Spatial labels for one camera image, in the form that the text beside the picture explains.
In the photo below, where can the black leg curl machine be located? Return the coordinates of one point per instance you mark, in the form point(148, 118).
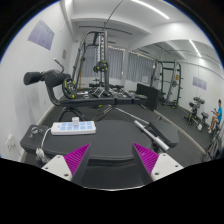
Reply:
point(53, 78)

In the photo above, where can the purple wall poster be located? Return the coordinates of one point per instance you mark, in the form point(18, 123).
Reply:
point(42, 35)

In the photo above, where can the black yellow weight plate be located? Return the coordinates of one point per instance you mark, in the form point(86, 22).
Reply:
point(68, 88)

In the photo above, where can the white power strip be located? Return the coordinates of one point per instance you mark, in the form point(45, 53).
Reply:
point(68, 128)

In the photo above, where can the grey window curtains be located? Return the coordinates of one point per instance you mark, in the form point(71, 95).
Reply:
point(139, 66)

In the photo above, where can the white charger plug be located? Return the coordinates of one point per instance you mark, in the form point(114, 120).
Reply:
point(75, 121)

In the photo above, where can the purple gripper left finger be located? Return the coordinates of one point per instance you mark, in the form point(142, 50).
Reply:
point(70, 167)

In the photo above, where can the black padded weight bench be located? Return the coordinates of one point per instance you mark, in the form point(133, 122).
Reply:
point(112, 140)

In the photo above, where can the silver barbell bar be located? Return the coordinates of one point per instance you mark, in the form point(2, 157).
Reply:
point(155, 139)

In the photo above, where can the grey smith machine rack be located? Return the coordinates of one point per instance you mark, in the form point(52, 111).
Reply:
point(98, 39)

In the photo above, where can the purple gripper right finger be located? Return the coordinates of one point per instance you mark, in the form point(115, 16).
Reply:
point(153, 166)

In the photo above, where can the person in blue shirt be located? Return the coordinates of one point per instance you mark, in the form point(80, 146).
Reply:
point(216, 119)

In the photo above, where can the mirrored power rack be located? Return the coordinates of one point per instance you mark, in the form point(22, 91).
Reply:
point(169, 75)

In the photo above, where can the black small padded seat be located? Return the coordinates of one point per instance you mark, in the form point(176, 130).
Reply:
point(167, 132)

